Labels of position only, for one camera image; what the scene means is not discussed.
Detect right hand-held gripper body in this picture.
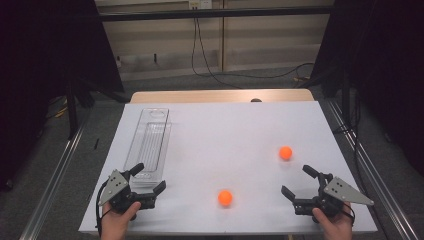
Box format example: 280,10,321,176
293,171,375,224

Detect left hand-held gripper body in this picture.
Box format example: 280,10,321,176
98,169,158,222

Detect clear plastic container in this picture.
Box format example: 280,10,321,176
123,107,173,188

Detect orange ball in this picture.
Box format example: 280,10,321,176
278,145,294,161
217,189,234,207

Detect person's left hand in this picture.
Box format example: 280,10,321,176
99,201,142,240

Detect person's right hand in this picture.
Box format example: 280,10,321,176
312,201,355,240

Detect black stand leg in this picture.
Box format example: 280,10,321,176
65,81,80,140
341,73,352,132

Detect wooden table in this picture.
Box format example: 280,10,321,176
129,88,315,104

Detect black curtain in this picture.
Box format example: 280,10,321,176
311,0,424,176
0,0,125,189

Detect beige long desk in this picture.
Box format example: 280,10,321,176
94,0,335,82

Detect black horizontal bar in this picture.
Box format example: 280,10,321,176
99,5,334,23

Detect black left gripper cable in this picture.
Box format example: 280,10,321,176
95,179,111,238

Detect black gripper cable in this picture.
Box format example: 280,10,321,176
343,203,356,225
95,179,111,238

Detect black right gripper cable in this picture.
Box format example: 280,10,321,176
343,203,356,225

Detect aluminium floor rail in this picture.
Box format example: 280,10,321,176
327,99,422,240
19,121,88,240

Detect black wall cable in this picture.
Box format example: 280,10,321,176
197,18,242,90
191,18,315,80

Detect white wall socket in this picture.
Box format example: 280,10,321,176
188,0,213,10

